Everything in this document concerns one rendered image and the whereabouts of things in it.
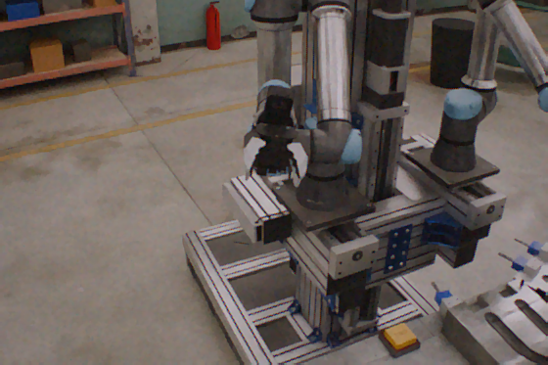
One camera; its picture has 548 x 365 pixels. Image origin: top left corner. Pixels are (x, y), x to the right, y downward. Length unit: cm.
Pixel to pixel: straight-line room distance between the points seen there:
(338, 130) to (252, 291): 142
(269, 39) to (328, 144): 32
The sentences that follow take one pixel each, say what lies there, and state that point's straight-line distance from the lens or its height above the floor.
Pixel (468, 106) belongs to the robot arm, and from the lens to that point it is 166.
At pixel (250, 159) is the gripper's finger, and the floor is 147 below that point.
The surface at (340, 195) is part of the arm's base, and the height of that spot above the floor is 108.
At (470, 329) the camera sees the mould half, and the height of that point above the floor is 89.
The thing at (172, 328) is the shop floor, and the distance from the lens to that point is 258.
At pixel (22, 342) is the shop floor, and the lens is 272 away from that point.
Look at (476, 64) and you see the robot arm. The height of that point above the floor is 134.
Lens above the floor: 186
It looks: 29 degrees down
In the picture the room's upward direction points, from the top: straight up
